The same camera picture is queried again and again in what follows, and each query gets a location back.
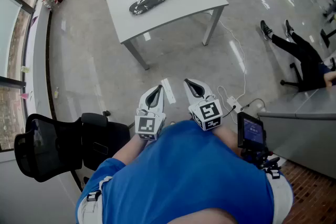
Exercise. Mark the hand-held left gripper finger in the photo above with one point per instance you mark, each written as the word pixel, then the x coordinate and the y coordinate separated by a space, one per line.
pixel 161 105
pixel 143 101

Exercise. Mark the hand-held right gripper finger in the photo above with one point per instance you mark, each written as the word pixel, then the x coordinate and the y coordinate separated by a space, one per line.
pixel 209 91
pixel 189 98

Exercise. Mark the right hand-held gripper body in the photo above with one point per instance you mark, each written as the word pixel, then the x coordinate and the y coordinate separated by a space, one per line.
pixel 208 111

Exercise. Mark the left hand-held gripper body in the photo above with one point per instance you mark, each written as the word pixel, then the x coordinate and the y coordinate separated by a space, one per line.
pixel 149 124

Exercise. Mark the person's right forearm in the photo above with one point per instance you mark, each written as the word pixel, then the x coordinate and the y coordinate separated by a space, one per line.
pixel 228 139

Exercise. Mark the person's left forearm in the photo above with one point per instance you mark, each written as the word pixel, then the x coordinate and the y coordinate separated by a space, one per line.
pixel 131 150

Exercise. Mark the white power strip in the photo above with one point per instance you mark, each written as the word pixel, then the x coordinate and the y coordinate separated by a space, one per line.
pixel 234 104

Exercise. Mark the black monitor screen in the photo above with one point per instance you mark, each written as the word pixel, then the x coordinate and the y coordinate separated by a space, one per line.
pixel 252 131

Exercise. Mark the person's blue shirt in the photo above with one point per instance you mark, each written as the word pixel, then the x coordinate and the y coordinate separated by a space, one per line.
pixel 183 165

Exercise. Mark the black swivel chair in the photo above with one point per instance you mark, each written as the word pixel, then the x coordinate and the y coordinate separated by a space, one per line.
pixel 295 81

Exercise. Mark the small yellow bottle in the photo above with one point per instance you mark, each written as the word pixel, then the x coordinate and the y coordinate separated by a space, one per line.
pixel 56 92

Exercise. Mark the grey desk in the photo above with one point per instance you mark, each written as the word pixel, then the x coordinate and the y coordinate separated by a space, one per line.
pixel 302 126

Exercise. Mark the black mesh office chair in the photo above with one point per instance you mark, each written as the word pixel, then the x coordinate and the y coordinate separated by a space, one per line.
pixel 52 147

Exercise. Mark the pink paper item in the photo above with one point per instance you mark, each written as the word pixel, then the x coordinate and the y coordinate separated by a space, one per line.
pixel 25 96

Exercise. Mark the pale yellow cup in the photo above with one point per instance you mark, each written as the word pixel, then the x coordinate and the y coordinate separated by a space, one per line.
pixel 25 69

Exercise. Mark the cluster of plastic bottles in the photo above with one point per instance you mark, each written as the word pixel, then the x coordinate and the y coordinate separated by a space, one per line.
pixel 53 0

